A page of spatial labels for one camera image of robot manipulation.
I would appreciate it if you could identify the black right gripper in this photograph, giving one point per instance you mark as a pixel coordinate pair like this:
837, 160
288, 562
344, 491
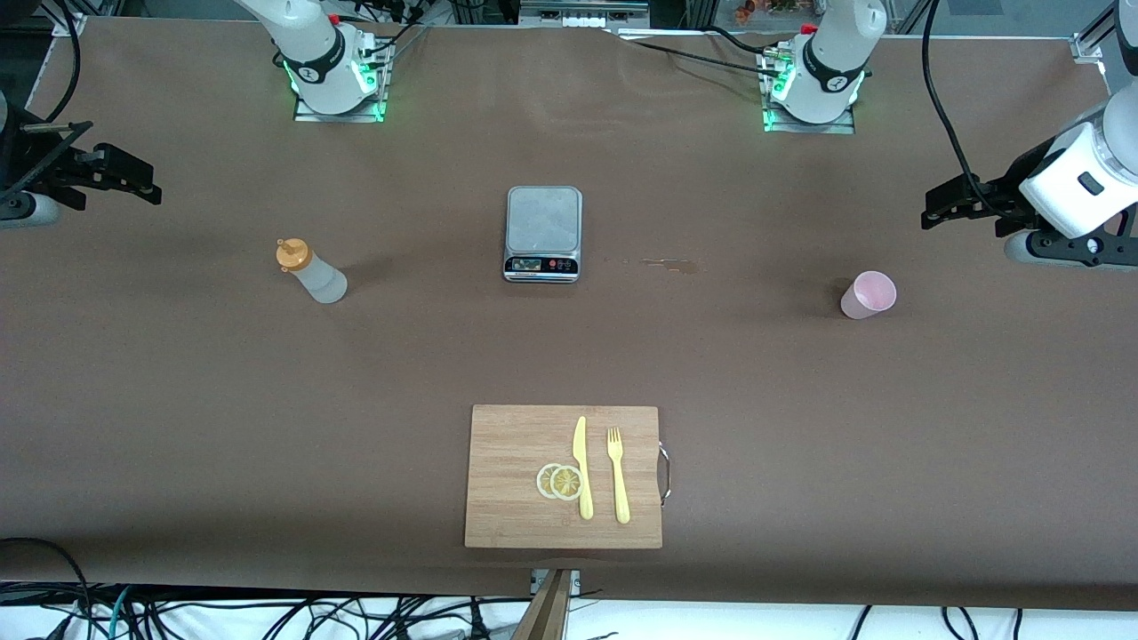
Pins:
36, 169

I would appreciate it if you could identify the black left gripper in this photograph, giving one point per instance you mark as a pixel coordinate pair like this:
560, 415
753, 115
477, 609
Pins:
1010, 189

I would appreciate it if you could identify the pink plastic cup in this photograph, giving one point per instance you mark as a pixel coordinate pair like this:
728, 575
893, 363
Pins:
867, 298

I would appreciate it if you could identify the clear orange-capped sauce bottle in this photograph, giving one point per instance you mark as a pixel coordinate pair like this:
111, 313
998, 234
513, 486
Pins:
320, 283

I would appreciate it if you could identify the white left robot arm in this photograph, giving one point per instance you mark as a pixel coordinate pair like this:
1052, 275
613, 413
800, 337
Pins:
831, 62

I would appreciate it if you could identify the brown table cover sheet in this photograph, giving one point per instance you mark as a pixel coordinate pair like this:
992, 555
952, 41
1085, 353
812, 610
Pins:
267, 444

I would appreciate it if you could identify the grey power strip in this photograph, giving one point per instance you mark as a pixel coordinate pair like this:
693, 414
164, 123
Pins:
578, 16

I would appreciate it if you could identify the silver digital kitchen scale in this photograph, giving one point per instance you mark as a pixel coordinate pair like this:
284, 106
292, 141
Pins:
533, 222

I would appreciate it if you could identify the yellow plastic fork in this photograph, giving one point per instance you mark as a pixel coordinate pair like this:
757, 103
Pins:
620, 489

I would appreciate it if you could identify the yellow plastic knife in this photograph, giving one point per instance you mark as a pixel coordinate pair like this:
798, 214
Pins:
582, 462

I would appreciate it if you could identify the yellow lemon slice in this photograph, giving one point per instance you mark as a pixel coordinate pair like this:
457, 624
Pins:
566, 483
541, 481

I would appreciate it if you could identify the wooden strut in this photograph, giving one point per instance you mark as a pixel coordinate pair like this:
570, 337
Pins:
547, 613

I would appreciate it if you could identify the aluminium frame profile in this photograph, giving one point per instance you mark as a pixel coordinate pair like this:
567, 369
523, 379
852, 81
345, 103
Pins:
1089, 44
67, 22

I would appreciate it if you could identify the grey metal arm base plate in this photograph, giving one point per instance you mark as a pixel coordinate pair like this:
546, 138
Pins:
800, 129
307, 116

